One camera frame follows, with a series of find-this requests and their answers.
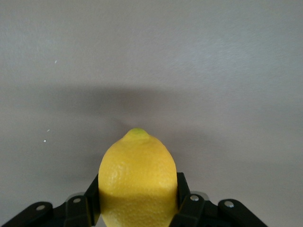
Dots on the yellow lemon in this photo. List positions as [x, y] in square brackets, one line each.
[137, 179]

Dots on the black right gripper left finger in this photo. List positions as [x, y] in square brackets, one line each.
[75, 212]

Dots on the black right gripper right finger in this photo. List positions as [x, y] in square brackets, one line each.
[196, 212]

